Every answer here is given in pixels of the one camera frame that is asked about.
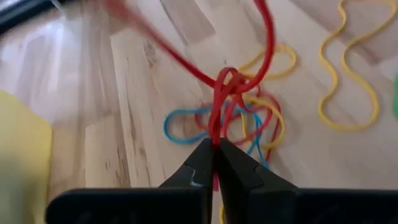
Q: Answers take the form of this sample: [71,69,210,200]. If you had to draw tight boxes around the green rubber band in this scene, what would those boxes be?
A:
[393,73,398,121]

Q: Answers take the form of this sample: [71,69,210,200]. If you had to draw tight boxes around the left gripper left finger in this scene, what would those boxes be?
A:
[45,138,218,224]

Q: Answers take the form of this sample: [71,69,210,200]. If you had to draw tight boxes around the blue rubber band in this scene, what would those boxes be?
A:
[163,105,271,170]

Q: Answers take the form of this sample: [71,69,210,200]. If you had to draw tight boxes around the red rubber band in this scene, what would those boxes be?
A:
[194,91,282,162]
[105,0,276,192]

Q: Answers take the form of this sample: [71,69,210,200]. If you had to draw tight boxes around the black aluminium table frame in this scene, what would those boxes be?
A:
[0,0,66,34]

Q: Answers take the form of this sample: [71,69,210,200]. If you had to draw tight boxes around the yellow translucent plastic bin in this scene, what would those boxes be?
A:
[0,89,53,224]

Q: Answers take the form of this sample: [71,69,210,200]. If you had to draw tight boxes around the yellow rubber band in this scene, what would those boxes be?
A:
[241,96,286,150]
[239,43,298,78]
[317,0,398,132]

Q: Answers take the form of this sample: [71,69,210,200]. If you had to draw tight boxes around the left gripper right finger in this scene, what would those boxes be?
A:
[216,138,398,224]

